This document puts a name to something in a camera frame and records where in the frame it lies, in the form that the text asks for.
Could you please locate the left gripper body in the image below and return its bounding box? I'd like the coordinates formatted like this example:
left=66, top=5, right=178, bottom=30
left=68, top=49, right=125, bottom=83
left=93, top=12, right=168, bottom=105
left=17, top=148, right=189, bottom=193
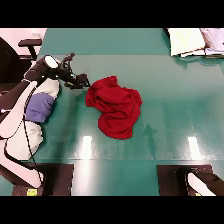
left=64, top=73, right=91, bottom=91

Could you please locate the pale lilac garment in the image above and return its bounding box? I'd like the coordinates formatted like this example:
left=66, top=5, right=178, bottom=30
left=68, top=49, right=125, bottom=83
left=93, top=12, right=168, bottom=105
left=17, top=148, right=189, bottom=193
left=199, top=27, right=224, bottom=57

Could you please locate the white garment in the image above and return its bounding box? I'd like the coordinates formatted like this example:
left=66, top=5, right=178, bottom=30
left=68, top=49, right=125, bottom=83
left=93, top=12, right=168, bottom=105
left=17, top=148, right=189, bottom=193
left=5, top=77, right=61, bottom=162

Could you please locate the red T-shirt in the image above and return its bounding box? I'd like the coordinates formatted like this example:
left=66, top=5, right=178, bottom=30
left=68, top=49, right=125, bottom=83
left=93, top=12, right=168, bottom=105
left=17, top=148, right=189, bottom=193
left=84, top=75, right=144, bottom=141

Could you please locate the purple garment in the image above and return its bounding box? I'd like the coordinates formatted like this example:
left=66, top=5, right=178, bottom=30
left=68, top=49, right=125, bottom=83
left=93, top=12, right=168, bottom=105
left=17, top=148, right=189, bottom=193
left=24, top=92, right=56, bottom=124

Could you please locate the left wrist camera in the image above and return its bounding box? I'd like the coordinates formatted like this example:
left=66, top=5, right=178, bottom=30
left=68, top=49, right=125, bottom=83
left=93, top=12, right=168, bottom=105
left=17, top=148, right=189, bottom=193
left=61, top=52, right=77, bottom=73

